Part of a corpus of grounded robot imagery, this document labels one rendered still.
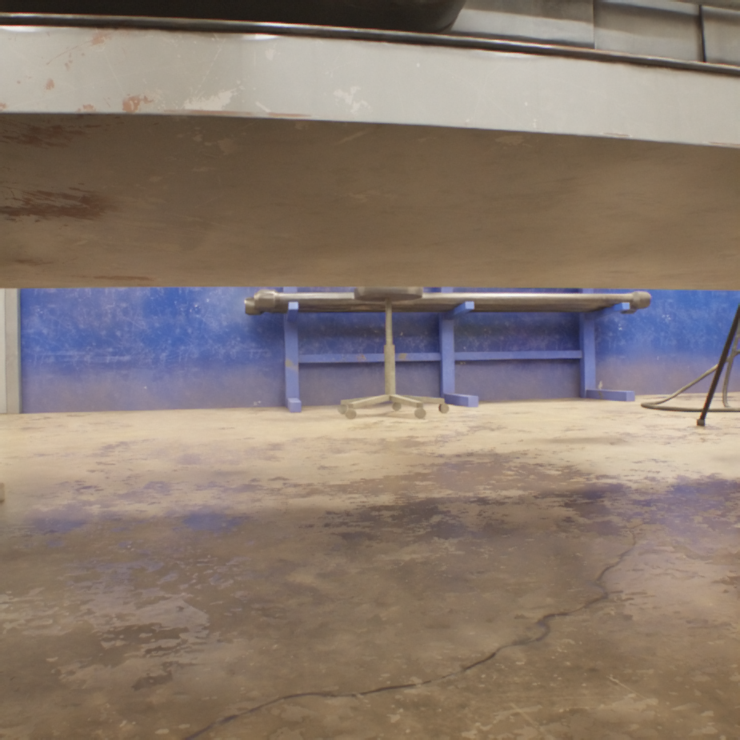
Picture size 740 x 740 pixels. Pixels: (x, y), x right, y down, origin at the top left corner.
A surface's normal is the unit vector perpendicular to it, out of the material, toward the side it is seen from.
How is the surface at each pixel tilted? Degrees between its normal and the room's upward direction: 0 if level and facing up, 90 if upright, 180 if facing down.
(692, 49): 90
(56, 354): 90
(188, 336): 90
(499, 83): 90
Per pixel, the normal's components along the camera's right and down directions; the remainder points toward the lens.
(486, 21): 0.16, 0.00
